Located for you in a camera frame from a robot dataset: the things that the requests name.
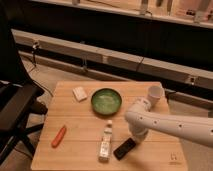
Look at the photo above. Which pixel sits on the black office chair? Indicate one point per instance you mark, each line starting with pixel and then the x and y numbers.
pixel 18 94

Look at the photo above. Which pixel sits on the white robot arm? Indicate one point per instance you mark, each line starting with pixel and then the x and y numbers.
pixel 195 129

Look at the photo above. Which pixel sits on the wooden table board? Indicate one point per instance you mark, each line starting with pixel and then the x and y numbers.
pixel 79 148

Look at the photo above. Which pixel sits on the white paper cup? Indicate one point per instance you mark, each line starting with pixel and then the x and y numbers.
pixel 154 94

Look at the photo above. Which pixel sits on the small white bottle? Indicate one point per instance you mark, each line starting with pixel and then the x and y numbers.
pixel 105 146

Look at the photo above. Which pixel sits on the white sponge block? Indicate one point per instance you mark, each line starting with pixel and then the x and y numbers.
pixel 79 93

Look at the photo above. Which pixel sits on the black eraser block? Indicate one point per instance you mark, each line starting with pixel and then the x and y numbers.
pixel 124 148

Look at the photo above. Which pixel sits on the green bowl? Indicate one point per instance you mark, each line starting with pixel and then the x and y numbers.
pixel 106 101

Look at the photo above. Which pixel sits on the orange carrot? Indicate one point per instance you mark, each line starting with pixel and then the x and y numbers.
pixel 58 138

